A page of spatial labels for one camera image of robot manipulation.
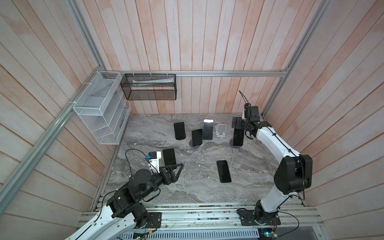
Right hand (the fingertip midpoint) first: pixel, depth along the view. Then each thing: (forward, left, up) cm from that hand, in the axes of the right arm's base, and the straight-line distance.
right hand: (240, 120), depth 91 cm
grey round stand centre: (-9, +28, -18) cm, 34 cm away
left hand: (-36, +36, +5) cm, 51 cm away
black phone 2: (-2, +39, -9) cm, 40 cm away
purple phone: (-8, +1, -7) cm, 11 cm away
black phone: (-21, +44, -10) cm, 49 cm away
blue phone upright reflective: (+1, +20, -11) cm, 22 cm away
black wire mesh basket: (+22, +59, +9) cm, 64 cm away
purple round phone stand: (-7, +3, -17) cm, 18 cm away
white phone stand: (+5, +9, -16) cm, 19 cm away
